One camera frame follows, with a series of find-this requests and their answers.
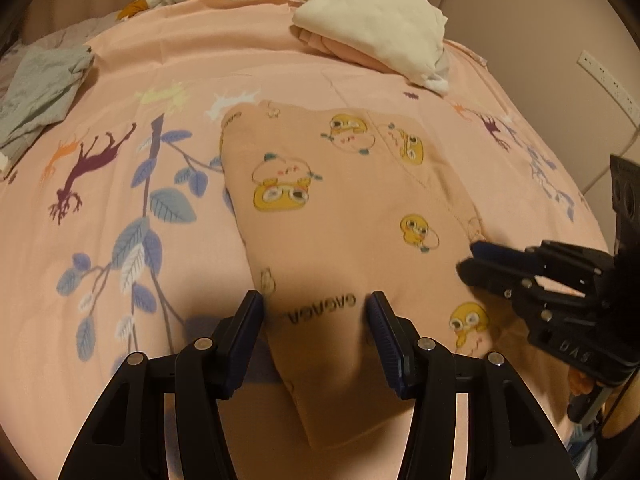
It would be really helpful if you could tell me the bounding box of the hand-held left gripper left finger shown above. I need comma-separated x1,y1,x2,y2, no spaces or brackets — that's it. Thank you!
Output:
57,290,265,480

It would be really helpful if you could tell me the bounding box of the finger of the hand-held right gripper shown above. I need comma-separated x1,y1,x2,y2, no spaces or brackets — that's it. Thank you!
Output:
470,239,609,282
457,258,597,332

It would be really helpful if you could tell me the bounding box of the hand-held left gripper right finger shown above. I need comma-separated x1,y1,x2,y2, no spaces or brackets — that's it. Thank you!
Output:
366,291,573,480

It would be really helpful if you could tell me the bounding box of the pink duck-print garment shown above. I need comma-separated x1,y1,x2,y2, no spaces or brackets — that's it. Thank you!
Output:
218,101,501,451

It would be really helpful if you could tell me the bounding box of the person's right hand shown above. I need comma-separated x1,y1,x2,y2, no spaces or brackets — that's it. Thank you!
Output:
569,366,598,397

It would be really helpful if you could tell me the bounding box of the white power strip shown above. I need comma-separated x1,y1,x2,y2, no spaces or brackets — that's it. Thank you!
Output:
577,50,640,127

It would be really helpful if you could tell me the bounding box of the pink printed bed sheet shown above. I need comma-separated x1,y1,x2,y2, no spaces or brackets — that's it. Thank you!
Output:
0,0,614,480

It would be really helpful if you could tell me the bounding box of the plain pink folded garment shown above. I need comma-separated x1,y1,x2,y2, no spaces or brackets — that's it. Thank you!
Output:
292,27,401,74

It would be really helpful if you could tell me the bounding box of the white folded garment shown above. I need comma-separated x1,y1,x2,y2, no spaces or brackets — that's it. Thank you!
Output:
292,0,449,95

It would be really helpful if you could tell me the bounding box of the grey garment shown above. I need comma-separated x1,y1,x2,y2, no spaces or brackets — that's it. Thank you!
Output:
0,44,96,161

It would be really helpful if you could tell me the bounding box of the mauve grey blanket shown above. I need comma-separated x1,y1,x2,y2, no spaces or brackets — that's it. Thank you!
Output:
0,15,121,67

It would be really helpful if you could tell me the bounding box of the black cable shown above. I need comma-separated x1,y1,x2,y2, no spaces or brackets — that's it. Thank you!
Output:
589,390,626,480

